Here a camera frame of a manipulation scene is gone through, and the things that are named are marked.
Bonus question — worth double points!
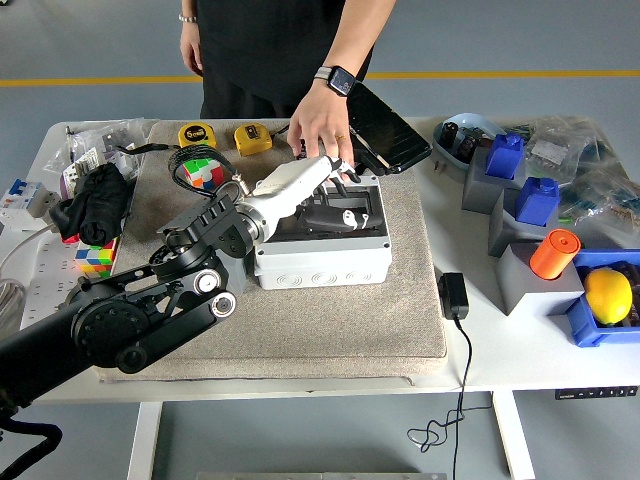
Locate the person's right hand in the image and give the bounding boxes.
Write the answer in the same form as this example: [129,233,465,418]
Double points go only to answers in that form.
[179,21,206,77]

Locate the person's left hand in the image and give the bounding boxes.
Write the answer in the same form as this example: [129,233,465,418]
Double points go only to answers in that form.
[288,81,357,169]

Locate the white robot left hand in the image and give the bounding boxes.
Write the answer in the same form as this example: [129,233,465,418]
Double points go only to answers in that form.
[247,153,382,234]

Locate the grey junction box with lid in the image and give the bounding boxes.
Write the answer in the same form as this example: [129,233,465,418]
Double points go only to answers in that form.
[252,172,394,291]

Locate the blue block battery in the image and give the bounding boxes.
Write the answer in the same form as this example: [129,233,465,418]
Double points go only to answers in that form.
[485,133,526,181]
[515,177,562,226]

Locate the orange cylinder battery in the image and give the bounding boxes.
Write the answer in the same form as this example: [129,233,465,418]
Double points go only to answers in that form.
[529,228,584,282]

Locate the smartwatch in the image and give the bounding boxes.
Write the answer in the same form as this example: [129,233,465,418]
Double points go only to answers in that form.
[313,64,356,97]

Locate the yellow tape measure black label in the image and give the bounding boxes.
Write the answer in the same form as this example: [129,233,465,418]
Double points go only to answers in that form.
[233,123,276,157]

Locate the black flat case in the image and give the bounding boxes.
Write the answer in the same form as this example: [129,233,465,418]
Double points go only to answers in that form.
[347,82,434,176]

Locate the person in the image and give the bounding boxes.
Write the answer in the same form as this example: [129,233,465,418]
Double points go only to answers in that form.
[197,0,374,120]

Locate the rubik's cube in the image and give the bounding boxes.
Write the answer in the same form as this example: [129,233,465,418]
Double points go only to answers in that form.
[180,158,225,192]
[75,237,120,276]

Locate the yellow tape measure 5m label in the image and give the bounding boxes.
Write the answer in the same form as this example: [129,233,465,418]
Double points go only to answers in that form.
[177,122,220,150]

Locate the clear bags of small parts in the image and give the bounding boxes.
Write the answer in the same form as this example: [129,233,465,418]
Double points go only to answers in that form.
[44,117,151,194]

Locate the light blue bowl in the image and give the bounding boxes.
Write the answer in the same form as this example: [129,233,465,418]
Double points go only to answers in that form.
[432,112,507,174]

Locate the grey-brown mat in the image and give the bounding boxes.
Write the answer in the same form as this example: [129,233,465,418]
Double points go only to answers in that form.
[97,118,449,384]

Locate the grey holder block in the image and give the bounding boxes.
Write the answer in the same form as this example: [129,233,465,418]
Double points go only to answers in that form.
[488,187,576,259]
[495,242,586,317]
[462,147,529,215]

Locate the black cloth bundle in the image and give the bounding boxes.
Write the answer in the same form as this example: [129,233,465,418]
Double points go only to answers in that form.
[48,162,134,246]

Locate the black power adapter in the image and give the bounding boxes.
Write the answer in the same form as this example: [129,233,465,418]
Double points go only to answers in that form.
[437,272,472,321]

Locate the white circuit breaker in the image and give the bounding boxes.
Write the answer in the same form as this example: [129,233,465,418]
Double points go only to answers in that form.
[0,177,64,234]

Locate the white power strip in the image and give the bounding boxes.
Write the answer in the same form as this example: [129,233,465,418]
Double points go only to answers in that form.
[16,234,89,331]

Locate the clear bags of electronic parts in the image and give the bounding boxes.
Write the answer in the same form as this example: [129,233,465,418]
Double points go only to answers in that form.
[504,114,640,251]

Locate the white table leg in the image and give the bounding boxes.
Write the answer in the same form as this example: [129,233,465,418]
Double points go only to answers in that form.
[127,401,164,480]
[492,391,536,480]

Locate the blue plastic bin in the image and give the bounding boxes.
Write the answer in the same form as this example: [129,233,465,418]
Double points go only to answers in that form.
[565,249,640,348]

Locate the yellow lemon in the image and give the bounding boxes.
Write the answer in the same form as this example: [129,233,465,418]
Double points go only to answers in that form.
[583,268,635,327]

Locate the black table control panel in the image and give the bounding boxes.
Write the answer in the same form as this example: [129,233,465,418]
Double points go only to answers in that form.
[554,386,640,401]

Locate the black adapter cord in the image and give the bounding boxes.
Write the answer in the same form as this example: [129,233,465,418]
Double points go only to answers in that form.
[407,317,494,480]

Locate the white cable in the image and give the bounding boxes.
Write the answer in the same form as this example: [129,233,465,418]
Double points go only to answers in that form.
[0,222,57,329]

